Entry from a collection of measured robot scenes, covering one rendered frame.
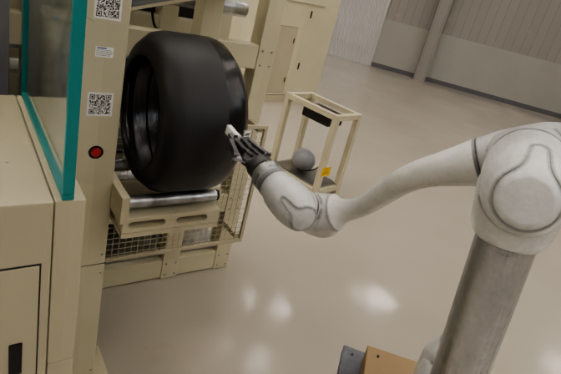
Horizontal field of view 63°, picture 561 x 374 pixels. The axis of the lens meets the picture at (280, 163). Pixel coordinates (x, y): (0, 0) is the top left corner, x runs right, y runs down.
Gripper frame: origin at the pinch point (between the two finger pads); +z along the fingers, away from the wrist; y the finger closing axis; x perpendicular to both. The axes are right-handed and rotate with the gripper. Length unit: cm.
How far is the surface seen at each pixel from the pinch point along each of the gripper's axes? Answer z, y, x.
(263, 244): 79, -102, 135
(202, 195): 13.0, -3.5, 33.6
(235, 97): 10.8, -4.0, -7.4
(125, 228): 9.3, 24.0, 41.7
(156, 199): 13.1, 13.7, 33.5
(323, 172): 126, -182, 111
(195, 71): 16.4, 8.5, -12.6
